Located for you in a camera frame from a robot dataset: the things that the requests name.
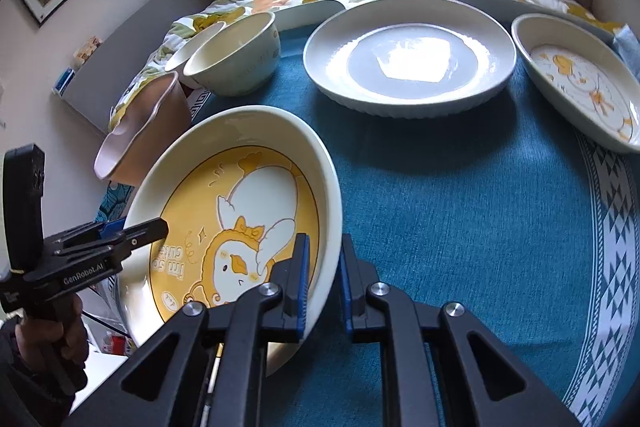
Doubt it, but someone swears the yellow duck oval plate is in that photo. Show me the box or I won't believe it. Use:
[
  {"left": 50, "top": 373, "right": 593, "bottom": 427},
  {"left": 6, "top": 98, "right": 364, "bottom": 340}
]
[{"left": 116, "top": 105, "right": 343, "bottom": 345}]

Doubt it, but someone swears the small white bowl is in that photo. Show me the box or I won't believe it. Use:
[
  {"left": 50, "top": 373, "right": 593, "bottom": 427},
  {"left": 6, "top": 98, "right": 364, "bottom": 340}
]
[{"left": 165, "top": 22, "right": 227, "bottom": 89}]

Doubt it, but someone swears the cream ceramic bowl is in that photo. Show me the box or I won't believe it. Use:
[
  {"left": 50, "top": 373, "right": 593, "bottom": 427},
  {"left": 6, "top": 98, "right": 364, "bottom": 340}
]
[{"left": 183, "top": 12, "right": 281, "bottom": 98}]

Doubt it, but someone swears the white duck oval plate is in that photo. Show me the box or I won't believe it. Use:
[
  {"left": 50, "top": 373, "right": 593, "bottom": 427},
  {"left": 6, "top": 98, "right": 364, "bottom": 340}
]
[{"left": 511, "top": 13, "right": 639, "bottom": 154}]

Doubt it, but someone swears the person's left hand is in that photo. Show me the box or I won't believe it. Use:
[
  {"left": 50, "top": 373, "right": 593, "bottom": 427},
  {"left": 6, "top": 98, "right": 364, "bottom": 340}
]
[{"left": 15, "top": 295, "right": 89, "bottom": 372}]

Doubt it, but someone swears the pink wavy-rim bowl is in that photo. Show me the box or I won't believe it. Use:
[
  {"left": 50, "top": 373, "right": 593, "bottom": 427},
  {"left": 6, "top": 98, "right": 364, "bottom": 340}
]
[{"left": 93, "top": 72, "right": 191, "bottom": 186}]

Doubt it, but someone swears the blue patterned tablecloth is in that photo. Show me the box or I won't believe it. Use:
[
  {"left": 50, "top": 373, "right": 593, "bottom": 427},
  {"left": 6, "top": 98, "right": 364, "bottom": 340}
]
[{"left": 94, "top": 26, "right": 640, "bottom": 427}]

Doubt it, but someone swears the grey headboard panel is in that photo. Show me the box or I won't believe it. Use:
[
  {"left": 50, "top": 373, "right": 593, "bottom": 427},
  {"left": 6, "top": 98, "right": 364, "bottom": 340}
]
[{"left": 62, "top": 0, "right": 214, "bottom": 134}]

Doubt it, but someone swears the large white round plate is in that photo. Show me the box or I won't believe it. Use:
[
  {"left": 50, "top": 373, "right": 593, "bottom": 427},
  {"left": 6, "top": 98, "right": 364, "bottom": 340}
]
[{"left": 303, "top": 0, "right": 516, "bottom": 119}]

